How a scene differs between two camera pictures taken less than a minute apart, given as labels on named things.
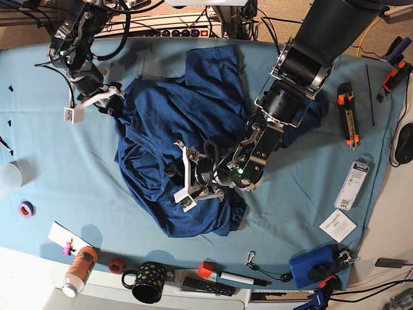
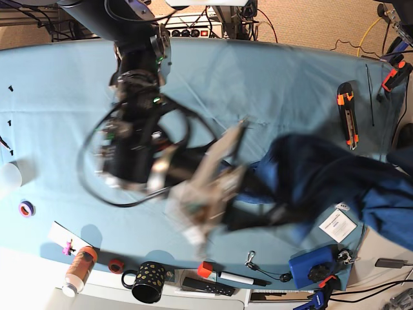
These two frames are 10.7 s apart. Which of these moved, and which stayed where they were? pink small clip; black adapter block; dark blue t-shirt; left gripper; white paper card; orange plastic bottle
Moved: left gripper; dark blue t-shirt
Stayed: white paper card; orange plastic bottle; pink small clip; black adapter block
